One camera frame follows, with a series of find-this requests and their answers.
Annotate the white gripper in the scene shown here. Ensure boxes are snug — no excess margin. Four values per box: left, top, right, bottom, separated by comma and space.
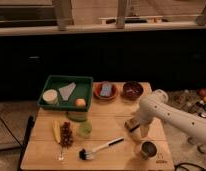
131, 115, 152, 138

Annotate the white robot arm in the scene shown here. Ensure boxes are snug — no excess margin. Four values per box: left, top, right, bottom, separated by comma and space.
133, 89, 206, 145

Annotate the metal cup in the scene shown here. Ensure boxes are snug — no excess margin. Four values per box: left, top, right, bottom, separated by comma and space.
141, 141, 157, 158

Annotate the green plastic cup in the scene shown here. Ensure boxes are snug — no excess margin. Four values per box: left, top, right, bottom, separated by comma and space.
78, 121, 92, 138

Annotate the dark red bowl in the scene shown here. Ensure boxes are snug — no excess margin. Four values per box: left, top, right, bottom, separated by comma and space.
122, 81, 143, 100

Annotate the orange plate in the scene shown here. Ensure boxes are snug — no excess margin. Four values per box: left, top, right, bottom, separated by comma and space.
94, 82, 118, 100

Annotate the blue sponge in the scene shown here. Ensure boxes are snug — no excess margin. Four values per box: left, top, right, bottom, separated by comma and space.
100, 83, 112, 97

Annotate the orange fruit toy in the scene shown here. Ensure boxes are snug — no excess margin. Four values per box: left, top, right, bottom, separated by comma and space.
75, 98, 86, 107

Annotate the green round lid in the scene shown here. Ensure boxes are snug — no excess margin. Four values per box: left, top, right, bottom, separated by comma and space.
66, 111, 87, 122

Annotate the green plastic tray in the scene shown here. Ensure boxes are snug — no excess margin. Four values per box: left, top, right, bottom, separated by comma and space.
38, 75, 93, 112

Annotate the red grapes toy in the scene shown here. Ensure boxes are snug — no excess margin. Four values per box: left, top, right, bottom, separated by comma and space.
60, 122, 73, 148

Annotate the grey triangular cloth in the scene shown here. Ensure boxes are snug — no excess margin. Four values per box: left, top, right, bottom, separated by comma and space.
59, 82, 76, 101

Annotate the white round container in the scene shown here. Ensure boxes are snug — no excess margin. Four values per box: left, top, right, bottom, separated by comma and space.
42, 89, 58, 105

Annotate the black table leg bar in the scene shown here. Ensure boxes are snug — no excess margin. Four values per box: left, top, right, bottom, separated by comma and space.
17, 116, 35, 171

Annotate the black cable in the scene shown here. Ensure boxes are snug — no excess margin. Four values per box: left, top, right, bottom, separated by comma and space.
173, 161, 206, 171

